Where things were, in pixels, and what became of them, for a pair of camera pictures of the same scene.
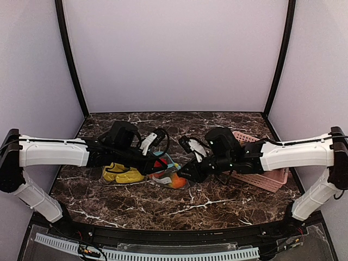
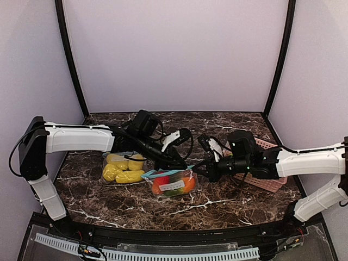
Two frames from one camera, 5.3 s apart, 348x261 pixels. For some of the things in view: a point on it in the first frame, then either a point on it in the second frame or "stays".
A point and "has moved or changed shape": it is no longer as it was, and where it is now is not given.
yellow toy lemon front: (109, 176) has moved or changed shape
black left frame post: (59, 5) stays
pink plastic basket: (271, 180) stays
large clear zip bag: (116, 173) stays
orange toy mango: (178, 182) to (189, 186)
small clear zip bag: (168, 175) has moved or changed shape
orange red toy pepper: (158, 164) has moved or changed shape
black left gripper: (151, 165) to (168, 157)
